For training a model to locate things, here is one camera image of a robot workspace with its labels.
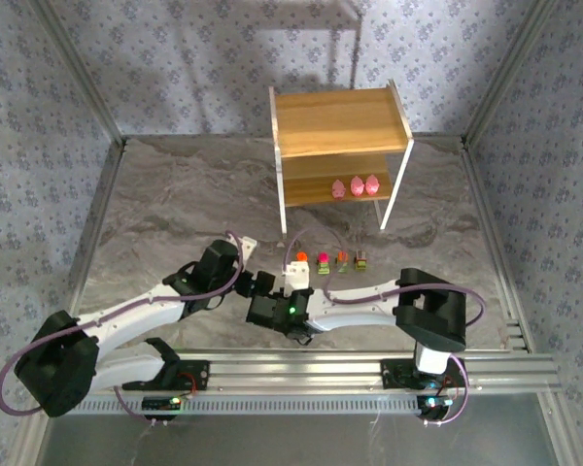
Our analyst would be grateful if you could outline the aluminium frame rail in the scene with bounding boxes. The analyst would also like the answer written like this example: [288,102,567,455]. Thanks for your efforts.
[461,138,572,466]
[9,138,127,466]

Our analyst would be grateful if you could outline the wooden shelf with white frame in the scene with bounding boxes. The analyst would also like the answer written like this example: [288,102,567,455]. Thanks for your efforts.
[267,80,416,237]

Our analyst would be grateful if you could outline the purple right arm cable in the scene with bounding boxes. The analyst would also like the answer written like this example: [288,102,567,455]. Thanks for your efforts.
[284,226,487,428]

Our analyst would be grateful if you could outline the grey slotted cable duct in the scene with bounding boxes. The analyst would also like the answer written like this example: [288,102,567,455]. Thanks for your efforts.
[52,391,427,416]

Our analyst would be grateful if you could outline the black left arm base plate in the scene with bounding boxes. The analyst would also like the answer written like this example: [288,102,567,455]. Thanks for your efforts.
[120,359,211,392]

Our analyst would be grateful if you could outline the aluminium frame post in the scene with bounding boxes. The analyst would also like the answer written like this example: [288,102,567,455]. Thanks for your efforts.
[28,0,127,147]
[461,0,563,147]

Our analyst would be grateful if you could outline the grey metal sheet panel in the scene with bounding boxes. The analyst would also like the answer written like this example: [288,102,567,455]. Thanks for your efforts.
[33,412,560,466]

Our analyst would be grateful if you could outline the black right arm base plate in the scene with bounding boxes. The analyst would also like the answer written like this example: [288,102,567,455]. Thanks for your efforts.
[379,358,467,392]

